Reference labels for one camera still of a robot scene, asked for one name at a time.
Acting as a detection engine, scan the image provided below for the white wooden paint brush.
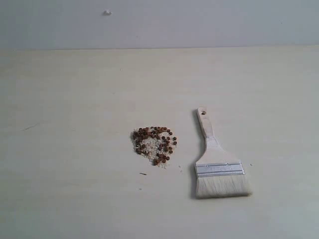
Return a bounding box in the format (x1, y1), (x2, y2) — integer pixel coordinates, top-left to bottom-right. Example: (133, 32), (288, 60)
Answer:
(195, 107), (252, 199)

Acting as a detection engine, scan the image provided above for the brown beans and grain pile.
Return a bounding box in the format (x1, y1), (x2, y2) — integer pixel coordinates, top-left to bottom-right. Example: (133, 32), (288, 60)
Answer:
(130, 126), (178, 168)

